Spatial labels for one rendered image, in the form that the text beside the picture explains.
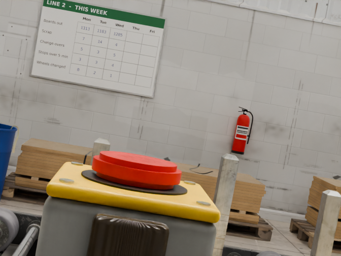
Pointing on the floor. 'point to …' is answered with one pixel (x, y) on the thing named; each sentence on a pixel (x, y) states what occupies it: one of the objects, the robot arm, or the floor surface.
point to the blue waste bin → (6, 150)
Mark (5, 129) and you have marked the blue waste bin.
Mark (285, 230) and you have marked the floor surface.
